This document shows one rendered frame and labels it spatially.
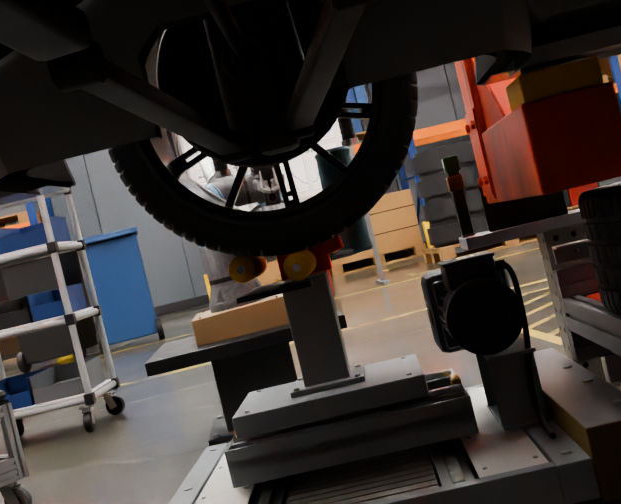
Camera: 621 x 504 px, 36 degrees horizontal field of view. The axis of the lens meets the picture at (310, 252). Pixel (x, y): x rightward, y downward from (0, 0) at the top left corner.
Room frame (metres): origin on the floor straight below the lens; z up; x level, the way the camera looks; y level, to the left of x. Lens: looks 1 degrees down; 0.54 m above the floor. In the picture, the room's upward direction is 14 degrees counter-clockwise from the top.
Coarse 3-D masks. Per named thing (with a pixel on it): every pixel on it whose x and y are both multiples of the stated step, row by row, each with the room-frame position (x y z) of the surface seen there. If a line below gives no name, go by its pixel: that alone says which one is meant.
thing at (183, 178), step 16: (352, 112) 2.11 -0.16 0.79; (368, 112) 2.11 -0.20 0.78; (160, 128) 2.11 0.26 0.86; (368, 128) 1.92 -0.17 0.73; (144, 144) 1.94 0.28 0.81; (160, 144) 2.04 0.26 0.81; (368, 144) 1.92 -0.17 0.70; (160, 160) 1.94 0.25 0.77; (176, 160) 2.13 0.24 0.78; (192, 160) 2.13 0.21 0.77; (336, 160) 2.11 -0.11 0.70; (352, 160) 1.92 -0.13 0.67; (176, 176) 1.98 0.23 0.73; (240, 176) 2.12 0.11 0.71; (288, 176) 2.12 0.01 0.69; (192, 192) 1.94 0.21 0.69; (320, 192) 1.93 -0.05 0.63; (208, 208) 1.94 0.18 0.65; (224, 208) 1.94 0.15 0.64; (288, 208) 1.93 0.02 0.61; (304, 208) 1.93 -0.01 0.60
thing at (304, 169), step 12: (336, 120) 8.19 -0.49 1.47; (336, 132) 8.19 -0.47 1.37; (180, 144) 8.10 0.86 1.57; (324, 144) 8.18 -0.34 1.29; (336, 144) 8.19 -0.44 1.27; (192, 156) 8.11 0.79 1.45; (300, 156) 8.17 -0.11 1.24; (312, 156) 8.17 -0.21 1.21; (192, 168) 8.11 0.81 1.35; (300, 168) 8.16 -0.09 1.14; (312, 168) 8.17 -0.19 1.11; (204, 180) 8.12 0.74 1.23; (300, 180) 8.16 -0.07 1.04; (312, 180) 8.17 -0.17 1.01; (300, 192) 8.16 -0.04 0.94; (312, 192) 8.17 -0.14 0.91; (372, 228) 8.19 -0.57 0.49; (372, 240) 8.19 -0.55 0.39
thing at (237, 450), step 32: (448, 384) 2.10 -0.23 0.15; (352, 416) 1.92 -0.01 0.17; (384, 416) 1.86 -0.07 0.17; (416, 416) 1.85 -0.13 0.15; (448, 416) 1.85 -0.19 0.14; (256, 448) 1.87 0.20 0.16; (288, 448) 1.87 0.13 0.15; (320, 448) 1.87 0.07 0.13; (352, 448) 1.86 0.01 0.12; (384, 448) 1.86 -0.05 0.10; (256, 480) 1.87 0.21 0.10
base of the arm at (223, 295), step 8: (216, 280) 2.99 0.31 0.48; (224, 280) 2.97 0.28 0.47; (232, 280) 2.97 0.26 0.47; (256, 280) 3.02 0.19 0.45; (216, 288) 2.99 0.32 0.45; (224, 288) 2.97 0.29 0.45; (232, 288) 2.97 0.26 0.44; (240, 288) 2.97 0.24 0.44; (248, 288) 2.98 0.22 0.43; (216, 296) 2.99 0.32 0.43; (224, 296) 2.97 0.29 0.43; (232, 296) 2.96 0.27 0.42; (216, 304) 2.98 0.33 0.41; (224, 304) 2.96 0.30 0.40; (232, 304) 2.95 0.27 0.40; (240, 304) 2.95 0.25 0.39
